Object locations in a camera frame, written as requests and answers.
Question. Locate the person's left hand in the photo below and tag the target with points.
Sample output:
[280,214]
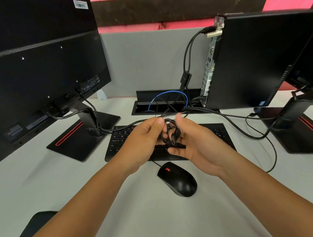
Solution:
[139,144]

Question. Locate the person's right hand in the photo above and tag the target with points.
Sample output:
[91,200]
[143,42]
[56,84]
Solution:
[200,146]

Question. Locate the person's right thumb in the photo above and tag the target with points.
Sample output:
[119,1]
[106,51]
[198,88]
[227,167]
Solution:
[181,125]

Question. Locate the person's left thumb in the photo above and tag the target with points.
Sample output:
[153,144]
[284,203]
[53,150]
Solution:
[156,124]

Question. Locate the person's left forearm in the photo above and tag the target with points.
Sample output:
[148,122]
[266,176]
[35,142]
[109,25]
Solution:
[83,197]

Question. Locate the person's right forearm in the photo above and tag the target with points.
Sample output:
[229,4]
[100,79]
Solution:
[266,197]

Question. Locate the black keyboard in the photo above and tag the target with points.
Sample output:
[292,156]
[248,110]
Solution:
[117,144]

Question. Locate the black computer mouse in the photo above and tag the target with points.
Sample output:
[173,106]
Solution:
[179,179]

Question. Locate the grey desk partition panel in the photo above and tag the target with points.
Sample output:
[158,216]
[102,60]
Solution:
[151,61]

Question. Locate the black monitor stand red stripe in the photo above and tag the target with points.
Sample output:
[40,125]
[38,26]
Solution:
[291,129]
[80,136]

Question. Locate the black desktop computer tower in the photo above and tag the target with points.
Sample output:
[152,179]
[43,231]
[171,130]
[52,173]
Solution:
[251,61]

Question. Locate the black monitor with barcode sticker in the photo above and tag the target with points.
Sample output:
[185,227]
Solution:
[46,73]

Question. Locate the black monitor with vent slots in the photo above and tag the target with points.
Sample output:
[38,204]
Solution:
[302,66]

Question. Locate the black office chair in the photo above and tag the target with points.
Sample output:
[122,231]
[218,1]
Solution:
[39,223]

